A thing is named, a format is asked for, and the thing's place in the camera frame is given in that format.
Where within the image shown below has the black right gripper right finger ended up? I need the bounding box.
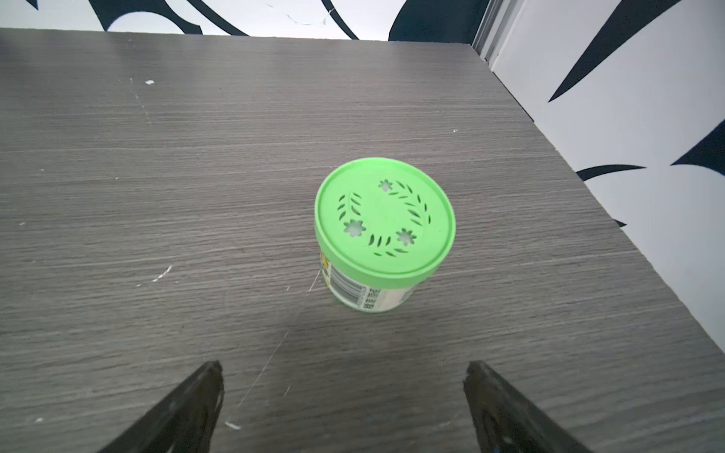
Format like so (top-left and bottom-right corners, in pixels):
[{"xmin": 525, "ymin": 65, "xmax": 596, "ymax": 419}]
[{"xmin": 464, "ymin": 361, "xmax": 590, "ymax": 453}]

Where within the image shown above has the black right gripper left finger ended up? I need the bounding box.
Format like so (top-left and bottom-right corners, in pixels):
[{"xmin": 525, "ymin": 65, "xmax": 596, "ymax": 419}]
[{"xmin": 100, "ymin": 361, "xmax": 225, "ymax": 453}]

